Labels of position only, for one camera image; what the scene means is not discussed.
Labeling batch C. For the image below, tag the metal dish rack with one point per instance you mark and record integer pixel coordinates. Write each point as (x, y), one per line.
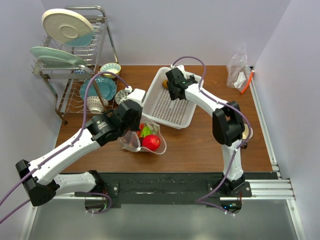
(60, 79)

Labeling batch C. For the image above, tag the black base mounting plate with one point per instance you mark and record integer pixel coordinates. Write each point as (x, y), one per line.
(171, 188)

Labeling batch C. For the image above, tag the cream ceramic mug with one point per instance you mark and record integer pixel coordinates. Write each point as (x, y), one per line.
(246, 135)

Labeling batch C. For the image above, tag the grey leaf patterned bowl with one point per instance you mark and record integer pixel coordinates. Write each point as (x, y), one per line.
(121, 96)

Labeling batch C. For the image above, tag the blue patterned small dish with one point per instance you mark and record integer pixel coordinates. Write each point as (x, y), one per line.
(80, 71)

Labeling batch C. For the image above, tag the clear bag with orange zipper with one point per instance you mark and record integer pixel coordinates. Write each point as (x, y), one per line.
(240, 74)

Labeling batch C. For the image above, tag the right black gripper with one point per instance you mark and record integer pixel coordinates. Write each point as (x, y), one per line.
(173, 97)

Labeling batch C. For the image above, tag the cream and teal large plate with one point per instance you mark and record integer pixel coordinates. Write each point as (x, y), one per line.
(67, 27)

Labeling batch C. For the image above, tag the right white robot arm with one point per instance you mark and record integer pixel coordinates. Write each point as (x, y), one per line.
(227, 125)

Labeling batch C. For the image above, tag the red apple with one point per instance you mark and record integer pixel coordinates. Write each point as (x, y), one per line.
(151, 142)

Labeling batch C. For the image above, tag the brown orange fruit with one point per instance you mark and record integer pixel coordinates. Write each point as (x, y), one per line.
(165, 84)

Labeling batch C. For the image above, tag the white perforated plastic basket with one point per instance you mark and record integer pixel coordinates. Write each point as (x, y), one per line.
(159, 107)

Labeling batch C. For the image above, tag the teal scalloped plate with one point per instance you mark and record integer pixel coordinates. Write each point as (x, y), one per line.
(107, 87)

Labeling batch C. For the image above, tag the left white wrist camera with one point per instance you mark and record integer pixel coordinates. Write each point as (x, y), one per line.
(137, 95)

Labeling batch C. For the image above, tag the green leafy toy fruit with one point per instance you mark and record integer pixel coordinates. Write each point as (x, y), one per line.
(145, 132)

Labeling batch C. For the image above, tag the mint green plate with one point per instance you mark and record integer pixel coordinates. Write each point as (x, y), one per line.
(55, 57)

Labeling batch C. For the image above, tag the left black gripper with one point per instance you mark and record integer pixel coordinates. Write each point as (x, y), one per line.
(136, 126)

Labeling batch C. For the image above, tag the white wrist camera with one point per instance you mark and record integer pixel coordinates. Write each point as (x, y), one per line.
(180, 67)
(137, 95)

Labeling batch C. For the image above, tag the teal yellow patterned bowl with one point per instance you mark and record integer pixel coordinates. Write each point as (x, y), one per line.
(112, 67)

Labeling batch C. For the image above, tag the brown patterned small bowl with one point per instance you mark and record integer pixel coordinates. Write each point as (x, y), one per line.
(95, 105)

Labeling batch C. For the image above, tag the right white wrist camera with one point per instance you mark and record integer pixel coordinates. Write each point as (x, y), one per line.
(180, 67)

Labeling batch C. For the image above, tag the clear polka dot zip bag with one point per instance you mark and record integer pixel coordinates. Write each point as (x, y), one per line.
(133, 143)

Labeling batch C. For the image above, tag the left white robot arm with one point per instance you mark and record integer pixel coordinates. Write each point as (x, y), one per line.
(43, 179)

